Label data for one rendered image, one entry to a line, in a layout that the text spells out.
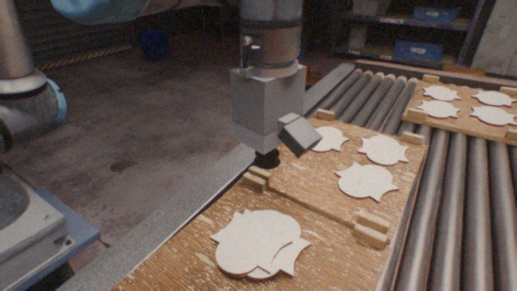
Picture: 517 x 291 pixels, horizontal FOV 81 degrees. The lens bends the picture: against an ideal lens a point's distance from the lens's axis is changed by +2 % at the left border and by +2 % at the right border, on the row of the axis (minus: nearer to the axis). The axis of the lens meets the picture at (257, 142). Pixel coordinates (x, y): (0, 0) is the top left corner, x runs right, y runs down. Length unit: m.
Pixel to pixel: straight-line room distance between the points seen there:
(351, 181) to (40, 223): 0.66
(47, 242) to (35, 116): 0.25
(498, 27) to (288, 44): 4.66
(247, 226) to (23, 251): 0.41
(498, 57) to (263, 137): 4.74
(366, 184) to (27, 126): 0.72
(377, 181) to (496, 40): 4.32
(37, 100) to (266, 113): 0.50
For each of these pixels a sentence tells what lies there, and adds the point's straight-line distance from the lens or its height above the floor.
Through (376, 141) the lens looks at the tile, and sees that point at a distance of 0.92.
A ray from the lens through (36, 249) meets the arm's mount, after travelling 0.74.
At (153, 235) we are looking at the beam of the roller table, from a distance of 0.67.
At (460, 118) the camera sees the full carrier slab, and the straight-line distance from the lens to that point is 1.21.
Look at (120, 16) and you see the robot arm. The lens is 0.29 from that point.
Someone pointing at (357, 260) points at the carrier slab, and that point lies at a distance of 0.60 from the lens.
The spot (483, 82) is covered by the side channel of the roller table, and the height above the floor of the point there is 0.94.
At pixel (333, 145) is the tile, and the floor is 0.94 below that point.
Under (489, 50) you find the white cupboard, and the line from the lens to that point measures 5.02.
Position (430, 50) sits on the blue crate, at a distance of 4.99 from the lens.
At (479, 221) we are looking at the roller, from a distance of 0.81.
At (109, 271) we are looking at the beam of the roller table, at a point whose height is 0.92.
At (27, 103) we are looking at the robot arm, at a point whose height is 1.15.
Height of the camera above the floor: 1.40
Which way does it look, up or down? 32 degrees down
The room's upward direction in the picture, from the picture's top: straight up
